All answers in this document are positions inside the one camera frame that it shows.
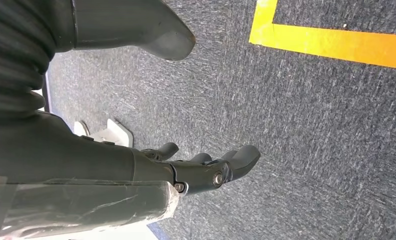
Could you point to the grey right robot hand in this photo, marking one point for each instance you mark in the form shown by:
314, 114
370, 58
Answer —
68, 155

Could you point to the white metal foot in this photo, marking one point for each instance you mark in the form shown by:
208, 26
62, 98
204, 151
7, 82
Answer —
115, 134

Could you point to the white panel with blue edge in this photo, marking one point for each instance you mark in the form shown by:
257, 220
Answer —
118, 233

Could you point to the yellow floor tape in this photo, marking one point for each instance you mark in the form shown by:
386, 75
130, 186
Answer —
334, 44

